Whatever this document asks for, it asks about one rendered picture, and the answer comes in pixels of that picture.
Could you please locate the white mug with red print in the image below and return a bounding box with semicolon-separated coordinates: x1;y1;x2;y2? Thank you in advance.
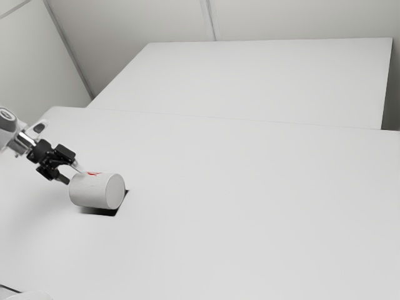
68;171;126;211

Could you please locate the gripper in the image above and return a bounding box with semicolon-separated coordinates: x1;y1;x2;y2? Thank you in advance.
27;139;85;186

